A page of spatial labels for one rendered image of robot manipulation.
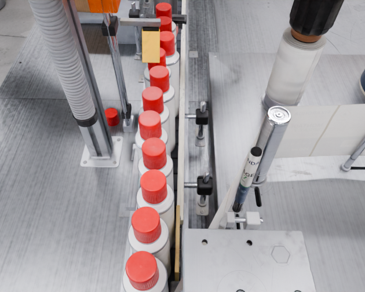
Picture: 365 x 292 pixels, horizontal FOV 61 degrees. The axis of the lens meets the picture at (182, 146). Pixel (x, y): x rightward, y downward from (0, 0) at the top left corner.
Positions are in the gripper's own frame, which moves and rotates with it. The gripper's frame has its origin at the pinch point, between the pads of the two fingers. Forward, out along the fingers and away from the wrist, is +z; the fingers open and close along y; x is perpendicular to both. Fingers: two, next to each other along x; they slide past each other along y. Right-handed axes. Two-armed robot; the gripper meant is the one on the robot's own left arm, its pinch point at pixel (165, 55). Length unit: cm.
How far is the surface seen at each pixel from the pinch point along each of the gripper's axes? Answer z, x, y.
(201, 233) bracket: 18, -55, 6
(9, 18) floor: -37, 194, -139
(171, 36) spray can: -2.4, -20.3, 1.9
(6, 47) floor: -12, 163, -128
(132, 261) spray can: 23, -52, -1
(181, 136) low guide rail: 16.9, -17.2, 4.1
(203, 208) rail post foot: 31.2, -21.7, 8.6
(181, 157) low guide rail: 20.3, -21.3, 4.1
